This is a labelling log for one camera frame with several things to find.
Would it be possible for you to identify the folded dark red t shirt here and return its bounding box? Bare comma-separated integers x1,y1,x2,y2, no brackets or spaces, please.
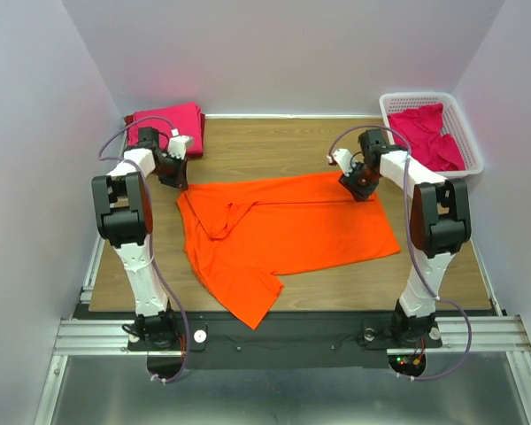
123,111,206,160

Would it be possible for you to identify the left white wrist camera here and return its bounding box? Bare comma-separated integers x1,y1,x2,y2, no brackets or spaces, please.
167,128,194,160

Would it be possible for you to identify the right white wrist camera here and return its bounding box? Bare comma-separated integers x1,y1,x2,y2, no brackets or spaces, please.
327,148,357,175

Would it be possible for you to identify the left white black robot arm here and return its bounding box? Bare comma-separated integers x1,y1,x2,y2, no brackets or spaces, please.
91,127,193,350

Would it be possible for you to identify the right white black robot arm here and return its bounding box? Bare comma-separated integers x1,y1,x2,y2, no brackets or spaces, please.
327,126,472,345

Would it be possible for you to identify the orange t shirt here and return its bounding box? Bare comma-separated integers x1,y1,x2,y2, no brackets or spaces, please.
176,172,400,329

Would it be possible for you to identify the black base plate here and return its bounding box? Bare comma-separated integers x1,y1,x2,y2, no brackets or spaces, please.
55,310,441,376

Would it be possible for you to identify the folded pink t shirt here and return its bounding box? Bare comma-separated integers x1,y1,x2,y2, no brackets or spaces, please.
128,101,204,156

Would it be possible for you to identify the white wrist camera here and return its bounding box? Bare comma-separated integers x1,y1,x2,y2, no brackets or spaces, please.
167,128,194,160
327,148,357,175

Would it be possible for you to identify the pink plastic basket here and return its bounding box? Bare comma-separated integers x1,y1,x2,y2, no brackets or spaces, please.
379,91,483,179

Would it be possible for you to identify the crumpled pink t shirt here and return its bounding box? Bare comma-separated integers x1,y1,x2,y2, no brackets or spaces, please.
388,104,466,173

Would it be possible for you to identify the aluminium frame rail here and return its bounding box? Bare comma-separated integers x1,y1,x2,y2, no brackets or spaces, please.
33,119,531,425

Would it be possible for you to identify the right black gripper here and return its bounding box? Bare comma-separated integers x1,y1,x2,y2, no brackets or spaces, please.
337,160,380,202

